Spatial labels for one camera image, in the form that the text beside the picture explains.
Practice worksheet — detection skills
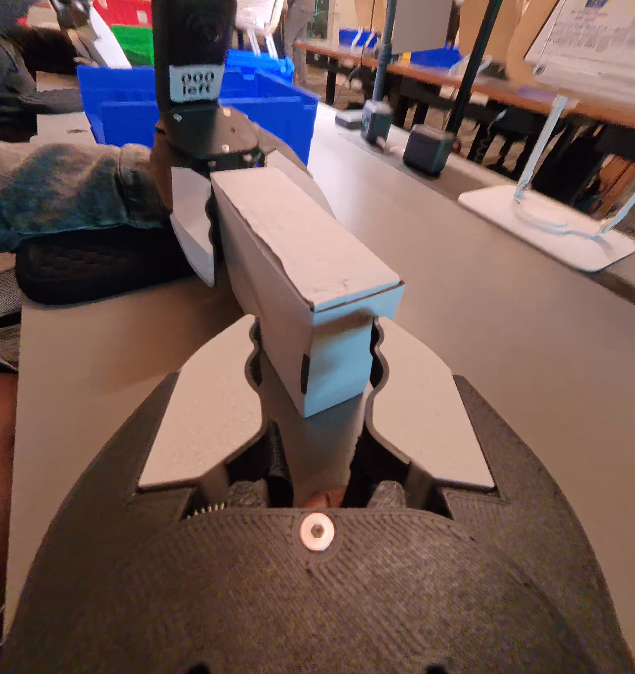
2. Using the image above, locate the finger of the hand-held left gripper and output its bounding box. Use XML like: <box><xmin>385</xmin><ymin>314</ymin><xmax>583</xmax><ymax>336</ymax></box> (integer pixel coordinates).
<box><xmin>255</xmin><ymin>143</ymin><xmax>337</xmax><ymax>219</ymax></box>
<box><xmin>170</xmin><ymin>166</ymin><xmax>217</xmax><ymax>288</ymax></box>

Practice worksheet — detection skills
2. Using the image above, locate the person's right hand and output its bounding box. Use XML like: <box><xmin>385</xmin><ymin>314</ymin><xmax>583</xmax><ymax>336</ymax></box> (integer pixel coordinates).
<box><xmin>305</xmin><ymin>486</ymin><xmax>348</xmax><ymax>509</ymax></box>

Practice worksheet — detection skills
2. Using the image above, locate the blue plastic storage bin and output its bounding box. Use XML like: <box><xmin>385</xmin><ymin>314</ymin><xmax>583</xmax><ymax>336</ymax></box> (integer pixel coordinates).
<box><xmin>77</xmin><ymin>65</ymin><xmax>319</xmax><ymax>166</ymax></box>

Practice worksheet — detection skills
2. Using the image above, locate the grey light stand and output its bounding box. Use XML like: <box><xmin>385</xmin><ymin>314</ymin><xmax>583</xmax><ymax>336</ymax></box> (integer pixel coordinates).
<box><xmin>371</xmin><ymin>0</ymin><xmax>398</xmax><ymax>103</ymax></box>

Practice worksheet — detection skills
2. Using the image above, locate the spare green plastic bin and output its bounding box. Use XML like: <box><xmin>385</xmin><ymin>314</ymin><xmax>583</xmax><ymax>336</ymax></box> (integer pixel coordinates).
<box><xmin>111</xmin><ymin>25</ymin><xmax>155</xmax><ymax>67</ymax></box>

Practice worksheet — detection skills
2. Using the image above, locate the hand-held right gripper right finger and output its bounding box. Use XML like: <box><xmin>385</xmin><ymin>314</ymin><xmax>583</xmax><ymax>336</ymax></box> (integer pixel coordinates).
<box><xmin>365</xmin><ymin>317</ymin><xmax>495</xmax><ymax>505</ymax></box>

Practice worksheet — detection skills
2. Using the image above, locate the printed instruction sheet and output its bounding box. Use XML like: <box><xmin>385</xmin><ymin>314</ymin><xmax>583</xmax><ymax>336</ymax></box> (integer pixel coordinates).
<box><xmin>525</xmin><ymin>0</ymin><xmax>635</xmax><ymax>90</ymax></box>

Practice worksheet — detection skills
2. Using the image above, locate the background document stand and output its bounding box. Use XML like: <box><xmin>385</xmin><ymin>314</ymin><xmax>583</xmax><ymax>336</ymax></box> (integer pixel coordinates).
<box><xmin>236</xmin><ymin>0</ymin><xmax>287</xmax><ymax>58</ymax></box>

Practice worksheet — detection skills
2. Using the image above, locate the white cardboard mailer box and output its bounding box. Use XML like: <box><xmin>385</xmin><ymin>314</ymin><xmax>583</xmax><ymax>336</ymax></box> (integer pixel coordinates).
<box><xmin>210</xmin><ymin>167</ymin><xmax>405</xmax><ymax>418</ymax></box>

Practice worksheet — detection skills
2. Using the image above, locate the white document stand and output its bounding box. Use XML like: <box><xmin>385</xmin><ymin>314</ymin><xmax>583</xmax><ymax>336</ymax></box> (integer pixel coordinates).
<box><xmin>458</xmin><ymin>94</ymin><xmax>635</xmax><ymax>273</ymax></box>

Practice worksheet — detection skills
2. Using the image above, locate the person's left hand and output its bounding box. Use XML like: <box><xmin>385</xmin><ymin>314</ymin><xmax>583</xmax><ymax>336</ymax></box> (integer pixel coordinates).
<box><xmin>149</xmin><ymin>131</ymin><xmax>174</xmax><ymax>212</ymax></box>

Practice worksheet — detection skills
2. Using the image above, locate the long wooden background desk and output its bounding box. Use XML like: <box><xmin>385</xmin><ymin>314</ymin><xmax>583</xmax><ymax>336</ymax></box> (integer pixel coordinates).
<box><xmin>295</xmin><ymin>41</ymin><xmax>635</xmax><ymax>182</ymax></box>

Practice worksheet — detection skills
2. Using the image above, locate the red plastic bin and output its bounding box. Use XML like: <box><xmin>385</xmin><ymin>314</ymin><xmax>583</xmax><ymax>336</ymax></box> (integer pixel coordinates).
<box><xmin>92</xmin><ymin>0</ymin><xmax>153</xmax><ymax>27</ymax></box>

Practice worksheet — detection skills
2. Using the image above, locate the black stand pole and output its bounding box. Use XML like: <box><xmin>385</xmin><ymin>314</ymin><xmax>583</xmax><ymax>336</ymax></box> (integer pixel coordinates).
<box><xmin>446</xmin><ymin>0</ymin><xmax>503</xmax><ymax>136</ymax></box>

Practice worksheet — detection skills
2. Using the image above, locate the small black charger box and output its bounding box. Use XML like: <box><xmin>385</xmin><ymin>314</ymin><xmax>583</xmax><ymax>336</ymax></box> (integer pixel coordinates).
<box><xmin>361</xmin><ymin>100</ymin><xmax>395</xmax><ymax>144</ymax></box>

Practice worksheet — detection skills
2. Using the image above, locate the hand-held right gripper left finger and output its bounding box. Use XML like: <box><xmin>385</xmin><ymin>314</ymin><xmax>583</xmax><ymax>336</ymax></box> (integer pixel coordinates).
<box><xmin>137</xmin><ymin>314</ymin><xmax>266</xmax><ymax>505</ymax></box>

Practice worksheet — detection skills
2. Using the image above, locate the black power station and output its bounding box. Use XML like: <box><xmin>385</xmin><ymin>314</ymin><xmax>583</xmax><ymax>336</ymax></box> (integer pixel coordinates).
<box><xmin>403</xmin><ymin>125</ymin><xmax>457</xmax><ymax>177</ymax></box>

